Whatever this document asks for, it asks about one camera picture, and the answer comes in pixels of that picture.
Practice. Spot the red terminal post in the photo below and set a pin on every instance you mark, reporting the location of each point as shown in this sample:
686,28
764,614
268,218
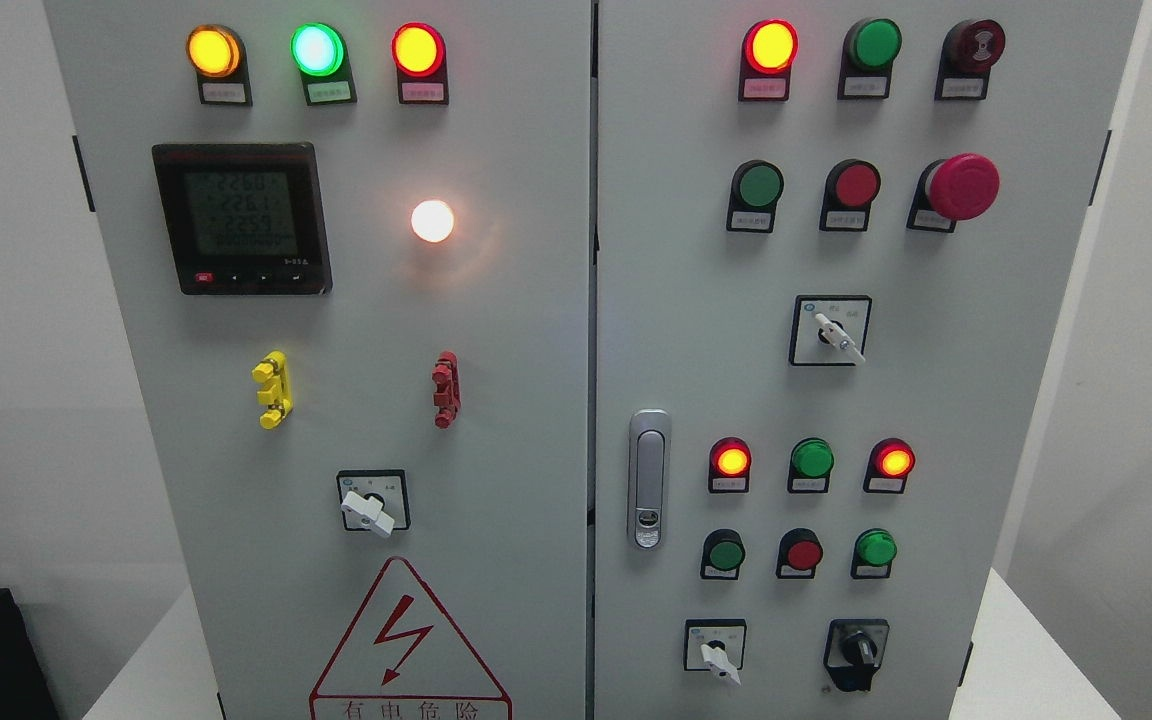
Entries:
446,396

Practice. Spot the white-handle selector switch upper right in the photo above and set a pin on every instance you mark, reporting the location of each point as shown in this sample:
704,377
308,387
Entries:
829,330

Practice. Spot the white-handle selector switch lower right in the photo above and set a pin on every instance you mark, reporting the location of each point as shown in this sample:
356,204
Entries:
716,646

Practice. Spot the grey cabinet door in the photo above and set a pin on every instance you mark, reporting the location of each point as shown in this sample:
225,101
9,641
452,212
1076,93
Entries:
499,500
696,320

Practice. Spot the red electric hazard warning sticker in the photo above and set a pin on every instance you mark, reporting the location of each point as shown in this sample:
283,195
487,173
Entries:
404,657

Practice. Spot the green push button lower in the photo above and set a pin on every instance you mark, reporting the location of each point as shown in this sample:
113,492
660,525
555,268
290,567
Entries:
722,555

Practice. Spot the green illuminated button lower right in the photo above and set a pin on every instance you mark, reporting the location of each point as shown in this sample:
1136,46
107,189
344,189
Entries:
873,554

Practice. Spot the yellow terminal post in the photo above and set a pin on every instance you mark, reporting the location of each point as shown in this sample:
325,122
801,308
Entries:
275,392

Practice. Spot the red lit indicator lower left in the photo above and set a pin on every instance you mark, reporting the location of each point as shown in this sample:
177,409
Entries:
729,470

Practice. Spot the white-handle selector switch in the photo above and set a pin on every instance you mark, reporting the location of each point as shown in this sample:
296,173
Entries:
716,646
829,330

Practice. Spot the green push button upper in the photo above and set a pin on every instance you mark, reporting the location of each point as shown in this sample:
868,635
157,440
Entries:
755,189

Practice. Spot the green lit indicator light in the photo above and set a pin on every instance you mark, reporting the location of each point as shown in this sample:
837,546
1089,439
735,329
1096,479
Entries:
321,57

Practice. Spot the green indicator top right door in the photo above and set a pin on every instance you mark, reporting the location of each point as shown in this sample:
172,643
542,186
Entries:
870,49

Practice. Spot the red emergency stop mushroom button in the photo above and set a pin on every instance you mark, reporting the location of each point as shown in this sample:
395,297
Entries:
953,190

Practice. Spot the green indicator lower middle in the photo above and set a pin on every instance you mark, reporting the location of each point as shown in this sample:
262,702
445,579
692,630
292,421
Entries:
811,463

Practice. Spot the red push button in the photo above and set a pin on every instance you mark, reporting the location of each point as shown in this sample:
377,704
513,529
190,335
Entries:
799,555
851,187

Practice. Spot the red push button lower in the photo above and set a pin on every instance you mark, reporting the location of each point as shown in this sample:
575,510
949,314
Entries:
799,555

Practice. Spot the white glowing indicator light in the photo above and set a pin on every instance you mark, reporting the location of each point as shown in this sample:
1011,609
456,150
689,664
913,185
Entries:
432,220

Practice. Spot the red-ring yellow indicator light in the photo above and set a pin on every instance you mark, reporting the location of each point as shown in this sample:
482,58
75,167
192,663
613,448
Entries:
420,55

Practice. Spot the black digital power meter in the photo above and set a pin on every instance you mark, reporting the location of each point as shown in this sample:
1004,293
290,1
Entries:
244,218

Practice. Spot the white-handle selector switch left door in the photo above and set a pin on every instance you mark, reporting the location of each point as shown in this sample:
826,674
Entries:
375,501

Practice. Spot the dark red buzzer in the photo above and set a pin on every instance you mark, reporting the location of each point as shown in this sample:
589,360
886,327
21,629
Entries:
969,51

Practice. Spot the grey cabinet right door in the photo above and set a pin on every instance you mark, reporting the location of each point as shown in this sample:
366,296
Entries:
696,320

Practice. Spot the red indicator lower right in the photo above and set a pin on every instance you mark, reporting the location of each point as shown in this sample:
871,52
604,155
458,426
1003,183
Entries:
890,464

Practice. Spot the green push button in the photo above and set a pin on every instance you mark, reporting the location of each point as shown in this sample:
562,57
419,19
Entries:
755,189
722,555

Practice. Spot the yellow indicator light top left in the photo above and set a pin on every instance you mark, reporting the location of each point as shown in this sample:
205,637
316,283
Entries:
220,61

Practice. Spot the grey cabinet left door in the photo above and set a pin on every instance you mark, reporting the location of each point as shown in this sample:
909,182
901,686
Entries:
499,500

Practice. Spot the silver door latch handle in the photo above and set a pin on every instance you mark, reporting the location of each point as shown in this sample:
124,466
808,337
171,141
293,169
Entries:
648,464

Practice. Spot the red lit indicator right door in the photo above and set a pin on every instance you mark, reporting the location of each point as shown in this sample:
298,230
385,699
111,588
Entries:
768,51

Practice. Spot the red push button upper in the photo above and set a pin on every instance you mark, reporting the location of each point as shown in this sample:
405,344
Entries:
851,187

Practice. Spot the black rotary knob switch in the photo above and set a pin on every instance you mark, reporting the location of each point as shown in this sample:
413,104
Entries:
854,652

